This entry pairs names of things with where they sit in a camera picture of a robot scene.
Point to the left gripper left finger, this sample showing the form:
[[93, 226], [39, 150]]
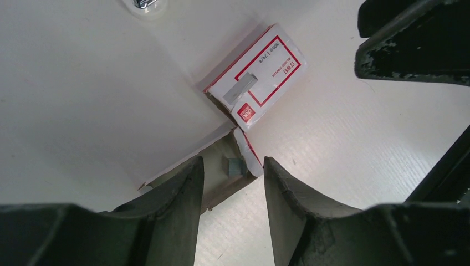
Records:
[[158, 228]]

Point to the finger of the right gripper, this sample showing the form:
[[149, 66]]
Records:
[[448, 181], [417, 41]]

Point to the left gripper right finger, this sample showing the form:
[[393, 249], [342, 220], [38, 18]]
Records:
[[310, 228]]

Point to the grey staple strip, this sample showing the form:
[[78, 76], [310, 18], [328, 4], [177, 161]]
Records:
[[236, 167]]

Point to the cardboard staple box tray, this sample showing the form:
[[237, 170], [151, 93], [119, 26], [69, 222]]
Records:
[[216, 169]]

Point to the red staple box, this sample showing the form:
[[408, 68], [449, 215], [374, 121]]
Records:
[[258, 77]]

